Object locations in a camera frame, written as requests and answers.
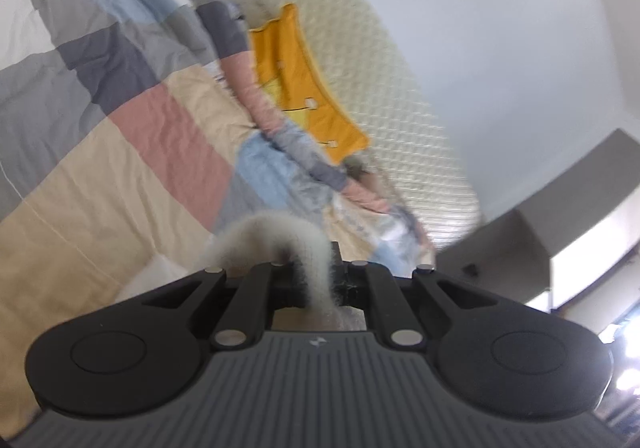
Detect yellow crown pillow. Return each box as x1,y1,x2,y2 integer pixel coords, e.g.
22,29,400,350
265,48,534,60
250,4,370,163

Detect cream striped knit sweater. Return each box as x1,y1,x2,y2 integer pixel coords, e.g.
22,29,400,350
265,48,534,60
115,211,366,332

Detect cream quilted headboard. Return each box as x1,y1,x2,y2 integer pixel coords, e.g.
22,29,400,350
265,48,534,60
233,0,482,249

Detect patchwork plaid duvet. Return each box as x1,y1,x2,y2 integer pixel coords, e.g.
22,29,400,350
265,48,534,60
1,0,432,438

